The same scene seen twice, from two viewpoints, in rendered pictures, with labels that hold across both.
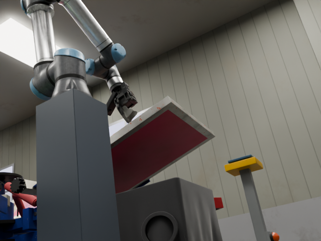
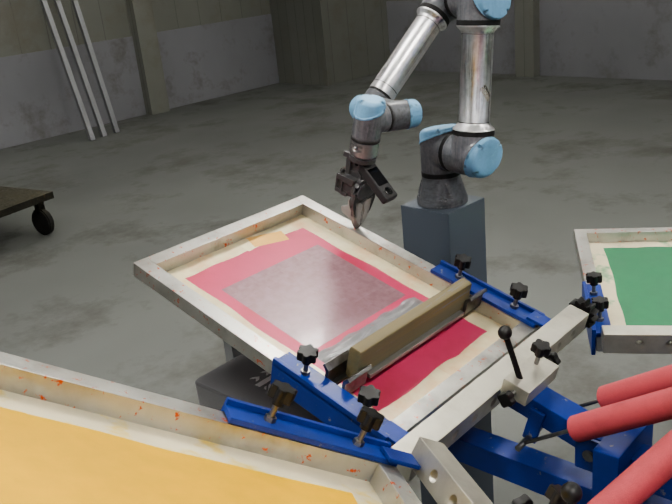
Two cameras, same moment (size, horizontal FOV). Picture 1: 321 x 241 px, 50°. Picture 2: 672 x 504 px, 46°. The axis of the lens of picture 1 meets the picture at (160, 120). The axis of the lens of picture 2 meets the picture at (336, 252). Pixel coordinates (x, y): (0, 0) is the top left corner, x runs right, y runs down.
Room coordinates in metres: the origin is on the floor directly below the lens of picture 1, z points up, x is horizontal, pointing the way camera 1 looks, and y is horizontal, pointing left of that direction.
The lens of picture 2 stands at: (3.38, 0.77, 1.93)
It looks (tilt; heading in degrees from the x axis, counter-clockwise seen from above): 21 degrees down; 200
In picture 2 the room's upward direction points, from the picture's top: 6 degrees counter-clockwise
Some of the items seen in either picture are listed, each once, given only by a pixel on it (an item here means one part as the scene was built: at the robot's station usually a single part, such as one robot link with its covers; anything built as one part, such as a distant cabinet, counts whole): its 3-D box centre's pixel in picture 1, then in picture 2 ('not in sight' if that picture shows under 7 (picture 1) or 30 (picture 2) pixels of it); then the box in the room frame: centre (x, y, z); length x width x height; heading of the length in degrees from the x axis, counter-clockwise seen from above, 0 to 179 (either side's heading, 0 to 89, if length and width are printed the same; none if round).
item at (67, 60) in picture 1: (69, 67); (441, 147); (1.13, 0.32, 1.37); 0.13 x 0.12 x 0.14; 52
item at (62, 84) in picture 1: (71, 93); (441, 185); (1.12, 0.31, 1.25); 0.15 x 0.15 x 0.10
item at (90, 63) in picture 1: (97, 67); (395, 114); (1.39, 0.25, 1.52); 0.11 x 0.11 x 0.08; 52
